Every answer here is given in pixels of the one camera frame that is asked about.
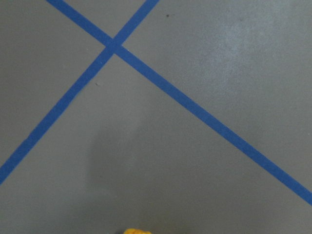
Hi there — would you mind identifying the yellow plastic corn cob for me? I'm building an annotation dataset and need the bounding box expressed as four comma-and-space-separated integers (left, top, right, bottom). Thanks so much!
123, 228, 152, 234

